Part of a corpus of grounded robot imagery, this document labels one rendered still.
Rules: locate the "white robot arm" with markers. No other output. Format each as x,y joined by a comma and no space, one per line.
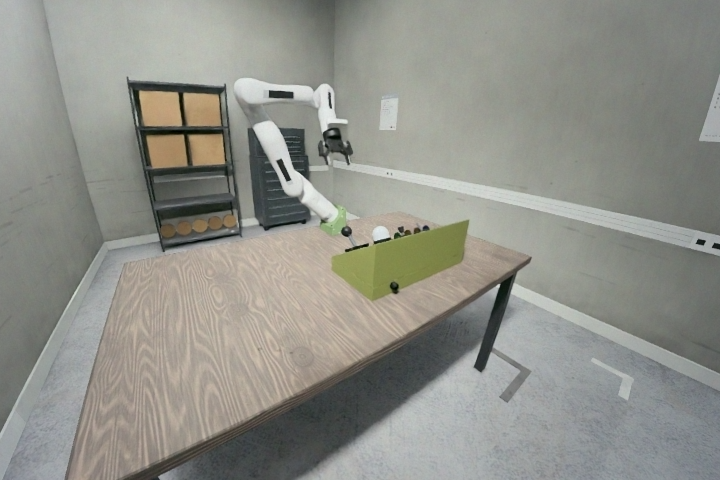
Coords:
254,93

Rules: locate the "olive green control console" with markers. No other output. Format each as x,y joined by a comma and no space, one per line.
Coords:
380,269

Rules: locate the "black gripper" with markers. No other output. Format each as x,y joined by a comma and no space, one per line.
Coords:
333,140

